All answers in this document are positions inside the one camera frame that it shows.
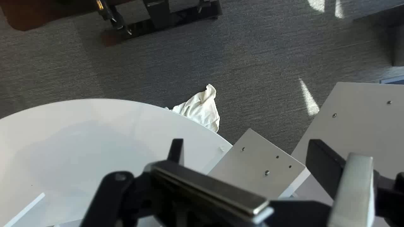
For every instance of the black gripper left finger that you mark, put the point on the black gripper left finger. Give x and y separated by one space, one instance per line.
202 190

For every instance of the clear plastic bag with parts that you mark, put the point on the clear plastic bag with parts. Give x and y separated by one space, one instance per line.
202 108

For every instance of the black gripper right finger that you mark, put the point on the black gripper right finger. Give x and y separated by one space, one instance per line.
353 190

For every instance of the equipment cart with screen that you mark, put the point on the equipment cart with screen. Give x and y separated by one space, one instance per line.
168 17

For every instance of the white cabinet door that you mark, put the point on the white cabinet door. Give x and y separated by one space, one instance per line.
357 122

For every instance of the round white pedestal table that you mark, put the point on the round white pedestal table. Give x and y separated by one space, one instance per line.
63 147

